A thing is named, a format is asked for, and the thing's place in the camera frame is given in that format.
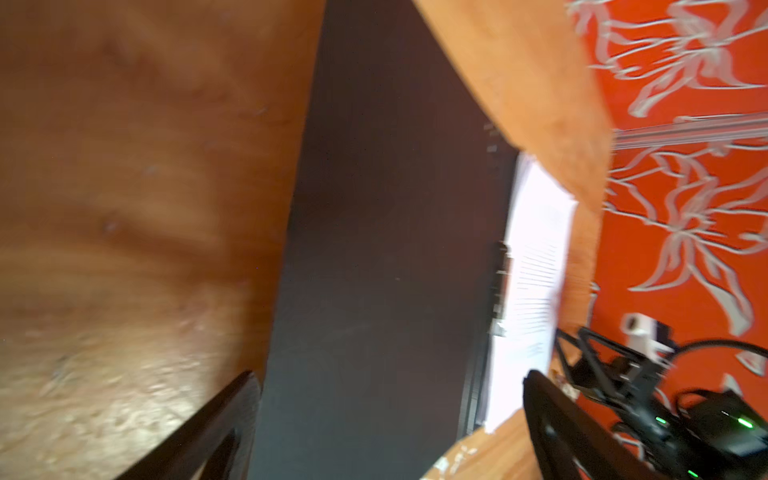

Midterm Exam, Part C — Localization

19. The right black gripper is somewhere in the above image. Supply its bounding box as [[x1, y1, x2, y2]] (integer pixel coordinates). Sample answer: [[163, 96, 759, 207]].
[[554, 327, 696, 479]]

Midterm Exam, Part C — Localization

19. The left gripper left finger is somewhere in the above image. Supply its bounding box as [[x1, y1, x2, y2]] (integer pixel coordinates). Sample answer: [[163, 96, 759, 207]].
[[118, 371, 261, 479]]

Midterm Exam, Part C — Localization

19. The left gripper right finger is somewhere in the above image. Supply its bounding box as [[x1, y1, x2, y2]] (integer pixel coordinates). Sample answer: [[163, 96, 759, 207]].
[[523, 370, 660, 479]]

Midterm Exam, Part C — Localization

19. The printed sheet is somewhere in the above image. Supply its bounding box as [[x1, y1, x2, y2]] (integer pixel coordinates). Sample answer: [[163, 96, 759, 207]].
[[483, 152, 578, 433]]

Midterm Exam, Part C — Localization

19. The blue folder black inside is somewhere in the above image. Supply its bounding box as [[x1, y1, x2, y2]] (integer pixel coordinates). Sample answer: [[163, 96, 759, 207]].
[[249, 1, 517, 479]]

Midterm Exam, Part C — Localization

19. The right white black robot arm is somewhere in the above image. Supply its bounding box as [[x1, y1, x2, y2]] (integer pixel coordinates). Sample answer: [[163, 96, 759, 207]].
[[554, 327, 767, 479]]

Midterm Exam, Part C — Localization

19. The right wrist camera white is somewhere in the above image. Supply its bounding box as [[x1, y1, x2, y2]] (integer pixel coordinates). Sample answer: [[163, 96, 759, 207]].
[[620, 313, 677, 363]]

